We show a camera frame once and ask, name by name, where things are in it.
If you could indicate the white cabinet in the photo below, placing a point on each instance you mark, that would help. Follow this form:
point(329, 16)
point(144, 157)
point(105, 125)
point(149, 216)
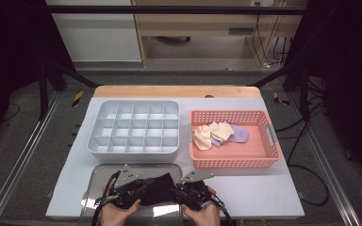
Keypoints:
point(97, 40)

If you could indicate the translucent grey box lid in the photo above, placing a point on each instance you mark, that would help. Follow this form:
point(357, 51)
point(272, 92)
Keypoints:
point(151, 168)

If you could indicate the purple sock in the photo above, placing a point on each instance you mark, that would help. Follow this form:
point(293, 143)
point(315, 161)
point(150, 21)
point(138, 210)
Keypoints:
point(241, 134)
point(217, 142)

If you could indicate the dark curtain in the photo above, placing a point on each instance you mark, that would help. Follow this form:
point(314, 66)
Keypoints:
point(9, 47)
point(352, 62)

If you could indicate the white divided storage box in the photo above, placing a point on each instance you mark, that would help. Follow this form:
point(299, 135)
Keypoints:
point(132, 157)

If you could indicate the black metal crossbar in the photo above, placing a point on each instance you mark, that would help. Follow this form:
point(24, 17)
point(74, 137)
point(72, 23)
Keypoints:
point(169, 10)

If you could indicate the wooden desk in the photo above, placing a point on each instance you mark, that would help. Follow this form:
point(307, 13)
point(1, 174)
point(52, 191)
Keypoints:
point(201, 23)

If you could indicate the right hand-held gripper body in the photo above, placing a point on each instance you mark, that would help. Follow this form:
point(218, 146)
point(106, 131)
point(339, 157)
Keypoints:
point(196, 175)

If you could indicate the black metal stand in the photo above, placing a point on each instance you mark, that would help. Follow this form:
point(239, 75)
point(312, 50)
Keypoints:
point(43, 94)
point(304, 94)

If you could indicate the yellow black tape strip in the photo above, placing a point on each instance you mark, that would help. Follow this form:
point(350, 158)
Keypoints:
point(78, 99)
point(276, 98)

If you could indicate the white wall socket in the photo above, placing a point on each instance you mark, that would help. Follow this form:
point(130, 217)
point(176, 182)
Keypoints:
point(262, 3)

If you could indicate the pink perforated basket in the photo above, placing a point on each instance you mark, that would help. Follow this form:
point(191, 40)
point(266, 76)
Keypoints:
point(257, 150)

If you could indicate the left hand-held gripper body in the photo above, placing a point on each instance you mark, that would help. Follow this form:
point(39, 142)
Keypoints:
point(127, 177)

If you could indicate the black sock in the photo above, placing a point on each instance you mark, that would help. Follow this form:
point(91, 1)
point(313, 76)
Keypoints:
point(166, 180)
point(158, 194)

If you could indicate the person's left hand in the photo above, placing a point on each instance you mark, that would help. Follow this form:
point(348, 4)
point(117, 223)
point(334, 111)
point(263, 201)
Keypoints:
point(114, 218)

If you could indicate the aluminium rail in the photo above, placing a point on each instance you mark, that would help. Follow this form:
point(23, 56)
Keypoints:
point(342, 204)
point(36, 141)

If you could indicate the person's right hand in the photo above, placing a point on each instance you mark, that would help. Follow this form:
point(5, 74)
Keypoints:
point(205, 218)

